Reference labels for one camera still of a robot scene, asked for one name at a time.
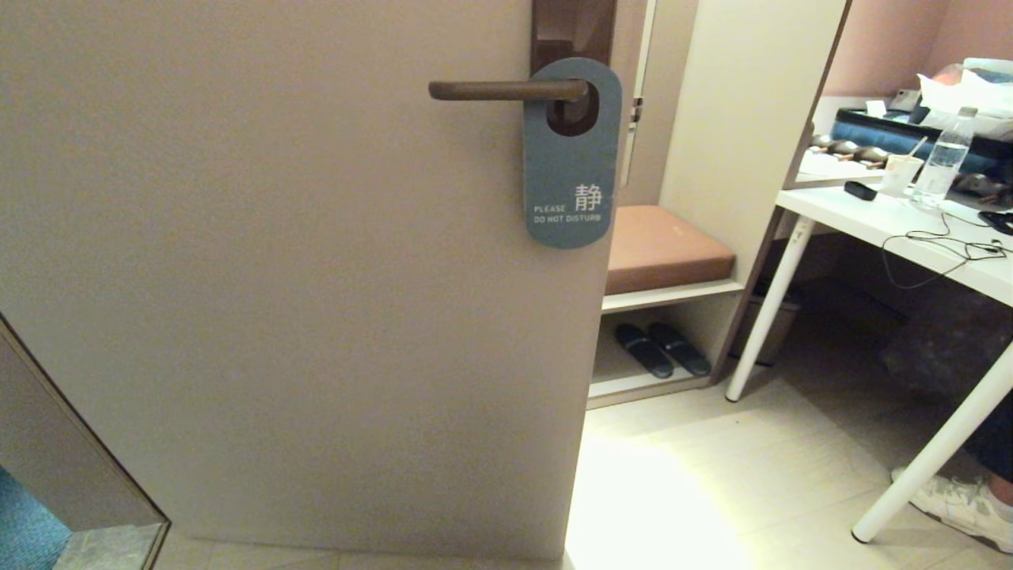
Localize white paper sheet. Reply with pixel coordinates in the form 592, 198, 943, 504
795, 150, 886, 189

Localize white sneaker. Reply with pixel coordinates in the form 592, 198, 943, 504
892, 465, 1013, 555

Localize dark blue slipper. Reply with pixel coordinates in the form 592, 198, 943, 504
615, 323, 675, 379
649, 321, 712, 378

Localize cream bench shelf unit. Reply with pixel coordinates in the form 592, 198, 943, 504
587, 0, 854, 410

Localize beige waste bin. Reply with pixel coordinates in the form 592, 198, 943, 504
732, 281, 802, 367

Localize dark trouser leg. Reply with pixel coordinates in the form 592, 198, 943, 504
967, 408, 1013, 507

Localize brown metal lock plate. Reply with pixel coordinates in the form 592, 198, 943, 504
530, 0, 618, 137

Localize light grey door hanger sign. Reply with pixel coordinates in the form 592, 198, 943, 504
523, 57, 624, 250

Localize brown glossy object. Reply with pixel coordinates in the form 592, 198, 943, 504
811, 133, 893, 169

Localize navy blue suitcase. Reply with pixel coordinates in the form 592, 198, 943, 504
831, 108, 1013, 179

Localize white plastic bag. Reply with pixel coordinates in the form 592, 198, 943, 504
918, 57, 1013, 142

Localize beige wooden door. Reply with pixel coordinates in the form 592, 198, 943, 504
0, 0, 651, 564

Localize brown bench cushion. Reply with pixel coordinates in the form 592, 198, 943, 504
606, 204, 737, 295

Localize framed floor mirror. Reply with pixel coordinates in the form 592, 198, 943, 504
0, 313, 171, 570

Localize white table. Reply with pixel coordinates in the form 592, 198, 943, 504
726, 170, 1013, 544

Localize thin black earphone cable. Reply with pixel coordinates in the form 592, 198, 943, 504
881, 207, 1013, 291

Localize brown metal door handle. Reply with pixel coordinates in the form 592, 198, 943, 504
428, 79, 592, 131

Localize clear plastic water bottle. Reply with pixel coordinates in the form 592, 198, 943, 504
910, 106, 978, 209

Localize white paper cup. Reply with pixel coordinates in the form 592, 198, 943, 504
880, 154, 925, 196

